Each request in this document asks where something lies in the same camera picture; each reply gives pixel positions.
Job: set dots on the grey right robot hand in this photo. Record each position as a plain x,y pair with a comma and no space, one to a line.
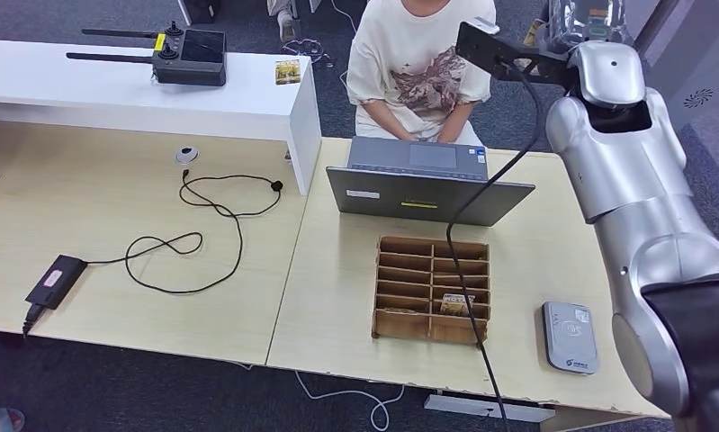
585,21

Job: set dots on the room key card tree print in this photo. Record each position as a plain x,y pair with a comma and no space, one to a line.
288,71
454,304
401,311

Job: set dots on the person's left forearm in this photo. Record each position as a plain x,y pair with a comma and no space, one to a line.
457,122

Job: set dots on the person's right forearm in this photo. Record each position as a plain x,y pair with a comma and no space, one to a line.
389,122

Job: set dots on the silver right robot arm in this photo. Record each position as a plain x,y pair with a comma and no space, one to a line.
633,179

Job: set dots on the person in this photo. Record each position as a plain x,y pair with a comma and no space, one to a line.
418,54

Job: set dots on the grey card reader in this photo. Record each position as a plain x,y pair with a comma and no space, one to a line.
568,340

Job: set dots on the wooden card organizer box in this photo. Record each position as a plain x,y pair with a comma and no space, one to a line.
395,325

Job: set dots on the grey kiosk stand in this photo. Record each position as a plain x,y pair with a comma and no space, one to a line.
699,71

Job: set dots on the grey laptop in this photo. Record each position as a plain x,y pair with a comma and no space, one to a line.
418,200

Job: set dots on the black box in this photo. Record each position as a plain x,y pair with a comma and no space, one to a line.
204,9

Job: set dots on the black remote controller with antennas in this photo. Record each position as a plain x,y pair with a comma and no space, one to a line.
189,71

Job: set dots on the white strip under desk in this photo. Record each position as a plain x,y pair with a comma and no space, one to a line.
454,405

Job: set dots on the white raised counter shelf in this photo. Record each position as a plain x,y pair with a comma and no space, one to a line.
97,95

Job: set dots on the black power adapter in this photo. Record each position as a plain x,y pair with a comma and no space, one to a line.
55,280

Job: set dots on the chrome stanchion post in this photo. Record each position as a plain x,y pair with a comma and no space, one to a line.
657,21

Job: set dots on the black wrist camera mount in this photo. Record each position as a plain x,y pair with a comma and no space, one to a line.
490,50

